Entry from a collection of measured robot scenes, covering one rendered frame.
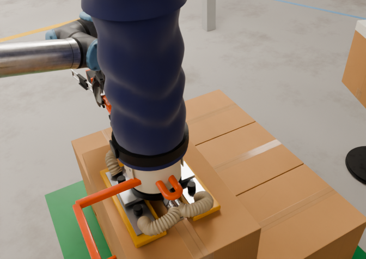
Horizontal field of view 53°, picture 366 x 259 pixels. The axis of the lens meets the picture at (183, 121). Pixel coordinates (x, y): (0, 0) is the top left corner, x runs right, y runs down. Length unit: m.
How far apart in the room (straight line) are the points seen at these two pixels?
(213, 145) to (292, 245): 0.68
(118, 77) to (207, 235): 0.56
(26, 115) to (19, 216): 1.11
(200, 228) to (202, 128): 1.03
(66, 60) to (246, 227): 0.72
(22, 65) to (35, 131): 2.28
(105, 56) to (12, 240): 1.84
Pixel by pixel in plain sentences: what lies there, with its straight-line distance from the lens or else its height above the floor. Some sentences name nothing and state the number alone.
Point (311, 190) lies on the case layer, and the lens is 1.86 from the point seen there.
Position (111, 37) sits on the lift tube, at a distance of 0.83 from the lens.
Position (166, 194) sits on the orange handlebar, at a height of 1.09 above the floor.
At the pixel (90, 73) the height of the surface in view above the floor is 1.10.
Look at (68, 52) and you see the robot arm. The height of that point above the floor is 1.44.
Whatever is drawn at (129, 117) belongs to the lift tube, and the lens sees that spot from 0.94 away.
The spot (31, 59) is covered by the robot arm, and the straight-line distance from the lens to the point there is 1.01.
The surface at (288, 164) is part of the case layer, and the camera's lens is 1.95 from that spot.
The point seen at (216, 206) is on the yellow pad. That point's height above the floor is 0.97.
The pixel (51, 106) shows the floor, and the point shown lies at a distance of 3.49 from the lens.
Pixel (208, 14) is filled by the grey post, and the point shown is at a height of 0.21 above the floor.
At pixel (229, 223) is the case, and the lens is 1.18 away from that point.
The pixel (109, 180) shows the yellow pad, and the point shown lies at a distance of 1.29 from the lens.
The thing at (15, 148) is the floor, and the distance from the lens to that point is 3.16.
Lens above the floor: 1.90
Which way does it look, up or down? 39 degrees down
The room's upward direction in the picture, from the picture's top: 3 degrees counter-clockwise
